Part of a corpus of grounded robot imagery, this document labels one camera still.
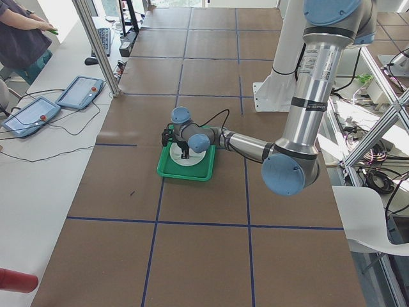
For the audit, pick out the blue teach pendant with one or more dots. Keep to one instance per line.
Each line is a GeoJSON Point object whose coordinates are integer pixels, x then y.
{"type": "Point", "coordinates": [31, 118]}
{"type": "Point", "coordinates": [80, 93]}

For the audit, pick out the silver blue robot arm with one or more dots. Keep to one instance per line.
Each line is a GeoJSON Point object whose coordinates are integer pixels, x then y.
{"type": "Point", "coordinates": [290, 164]}

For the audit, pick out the blue teach pendant near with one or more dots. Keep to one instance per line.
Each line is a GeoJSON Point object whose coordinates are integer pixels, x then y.
{"type": "Point", "coordinates": [31, 118]}

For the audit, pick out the blue teach pendant far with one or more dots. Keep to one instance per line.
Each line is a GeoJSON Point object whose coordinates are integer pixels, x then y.
{"type": "Point", "coordinates": [80, 93]}

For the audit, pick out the person in purple shirt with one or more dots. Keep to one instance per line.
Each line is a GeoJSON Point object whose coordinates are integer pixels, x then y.
{"type": "Point", "coordinates": [24, 47]}

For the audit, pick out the black computer mouse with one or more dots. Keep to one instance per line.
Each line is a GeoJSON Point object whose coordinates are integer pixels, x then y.
{"type": "Point", "coordinates": [91, 61]}

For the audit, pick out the red cylinder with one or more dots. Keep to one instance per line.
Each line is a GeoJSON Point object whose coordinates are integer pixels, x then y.
{"type": "Point", "coordinates": [15, 281]}

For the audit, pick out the white round plate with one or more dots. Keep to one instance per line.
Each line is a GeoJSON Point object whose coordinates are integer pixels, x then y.
{"type": "Point", "coordinates": [175, 153]}

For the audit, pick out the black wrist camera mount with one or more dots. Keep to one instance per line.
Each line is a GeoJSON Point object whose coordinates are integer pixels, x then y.
{"type": "Point", "coordinates": [167, 136]}

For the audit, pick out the aluminium side frame rail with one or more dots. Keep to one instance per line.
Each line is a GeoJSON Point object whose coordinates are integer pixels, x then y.
{"type": "Point", "coordinates": [396, 112]}

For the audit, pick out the aluminium frame post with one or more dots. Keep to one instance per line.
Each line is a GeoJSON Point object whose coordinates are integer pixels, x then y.
{"type": "Point", "coordinates": [93, 37]}

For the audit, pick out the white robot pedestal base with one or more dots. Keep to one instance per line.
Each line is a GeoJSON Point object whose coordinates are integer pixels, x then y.
{"type": "Point", "coordinates": [274, 94]}

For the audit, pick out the black keyboard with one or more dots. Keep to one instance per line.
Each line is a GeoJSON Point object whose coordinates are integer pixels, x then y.
{"type": "Point", "coordinates": [104, 35]}

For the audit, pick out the green plastic tray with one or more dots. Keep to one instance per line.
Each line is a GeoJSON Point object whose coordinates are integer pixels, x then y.
{"type": "Point", "coordinates": [200, 172]}

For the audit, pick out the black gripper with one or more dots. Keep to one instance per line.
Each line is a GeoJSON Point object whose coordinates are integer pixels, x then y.
{"type": "Point", "coordinates": [183, 148]}

